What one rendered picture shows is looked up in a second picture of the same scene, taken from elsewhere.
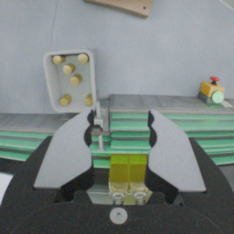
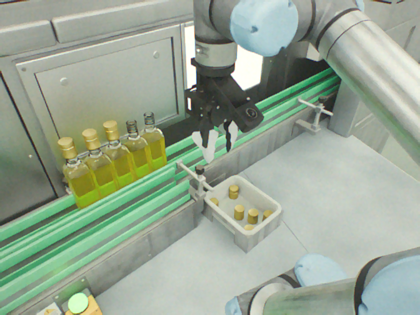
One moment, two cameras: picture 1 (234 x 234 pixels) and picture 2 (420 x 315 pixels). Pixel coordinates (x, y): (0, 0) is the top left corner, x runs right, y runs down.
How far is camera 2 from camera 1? 56 cm
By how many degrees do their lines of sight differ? 31
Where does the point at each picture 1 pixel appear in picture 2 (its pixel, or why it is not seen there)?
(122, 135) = (166, 186)
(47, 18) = (312, 245)
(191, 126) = (115, 225)
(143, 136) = (147, 197)
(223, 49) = not seen: outside the picture
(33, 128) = (242, 148)
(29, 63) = (292, 201)
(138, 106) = (171, 220)
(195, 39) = not seen: outside the picture
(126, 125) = (177, 190)
